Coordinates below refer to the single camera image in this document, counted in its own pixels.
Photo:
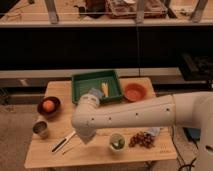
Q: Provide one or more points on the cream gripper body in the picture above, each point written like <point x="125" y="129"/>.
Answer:
<point x="87" y="139"/>

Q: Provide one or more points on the metal fork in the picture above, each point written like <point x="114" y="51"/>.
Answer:
<point x="68" y="150"/>

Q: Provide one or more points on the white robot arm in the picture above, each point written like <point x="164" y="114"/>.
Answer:
<point x="193" y="110"/>

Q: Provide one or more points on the white cup with greens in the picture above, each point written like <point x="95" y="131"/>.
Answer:
<point x="116" y="142"/>

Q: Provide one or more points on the metal cup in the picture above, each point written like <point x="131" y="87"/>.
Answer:
<point x="41" y="129"/>

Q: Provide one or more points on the wooden table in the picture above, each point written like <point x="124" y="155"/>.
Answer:
<point x="97" y="152"/>

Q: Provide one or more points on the blue-grey sponge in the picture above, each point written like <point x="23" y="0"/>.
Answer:
<point x="96" y="92"/>

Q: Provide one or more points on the dark red bowl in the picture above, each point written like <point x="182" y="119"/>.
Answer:
<point x="42" y="112"/>

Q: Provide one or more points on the orange fruit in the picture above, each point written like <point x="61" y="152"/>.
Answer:
<point x="48" y="106"/>

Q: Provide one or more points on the green plastic tray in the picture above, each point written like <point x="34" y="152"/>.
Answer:
<point x="83" y="83"/>

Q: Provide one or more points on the yellow corn piece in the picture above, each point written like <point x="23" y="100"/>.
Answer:
<point x="105" y="89"/>

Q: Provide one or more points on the bunch of grapes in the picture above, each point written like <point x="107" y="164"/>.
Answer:
<point x="142" y="139"/>

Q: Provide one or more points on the orange bowl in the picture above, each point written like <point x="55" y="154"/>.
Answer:
<point x="134" y="92"/>

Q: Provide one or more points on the clear plastic bag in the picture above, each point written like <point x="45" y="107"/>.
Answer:
<point x="153" y="131"/>

